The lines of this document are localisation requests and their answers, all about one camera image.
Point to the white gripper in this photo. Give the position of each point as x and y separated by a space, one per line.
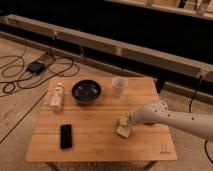
124 121

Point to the white sponge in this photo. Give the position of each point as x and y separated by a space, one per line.
123 131

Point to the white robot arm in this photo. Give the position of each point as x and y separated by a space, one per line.
157 112

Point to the clear plastic cup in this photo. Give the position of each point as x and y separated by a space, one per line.
119 84

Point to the wooden table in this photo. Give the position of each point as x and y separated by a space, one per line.
94 137

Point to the dark blue bowl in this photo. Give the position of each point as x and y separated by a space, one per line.
86 91

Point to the black rectangular remote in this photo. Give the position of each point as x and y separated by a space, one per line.
65 136

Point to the long wooden beam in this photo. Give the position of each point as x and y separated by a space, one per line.
149 56

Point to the blue power adapter box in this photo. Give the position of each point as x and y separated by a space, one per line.
36 67

